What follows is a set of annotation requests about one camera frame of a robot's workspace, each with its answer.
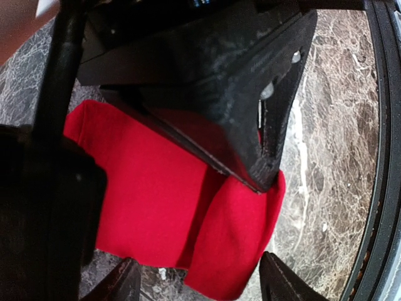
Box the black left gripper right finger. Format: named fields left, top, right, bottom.
left=259, top=251, right=328, bottom=301

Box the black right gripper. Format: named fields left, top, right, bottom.
left=78, top=1, right=316, bottom=88

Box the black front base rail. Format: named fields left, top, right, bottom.
left=341, top=1, right=400, bottom=300

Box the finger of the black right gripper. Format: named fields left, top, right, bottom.
left=1, top=125, right=107, bottom=300
left=100, top=11, right=318, bottom=193

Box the plain red sock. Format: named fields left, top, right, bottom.
left=64, top=100, right=286, bottom=300

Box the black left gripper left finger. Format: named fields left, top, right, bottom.
left=80, top=258, right=141, bottom=301

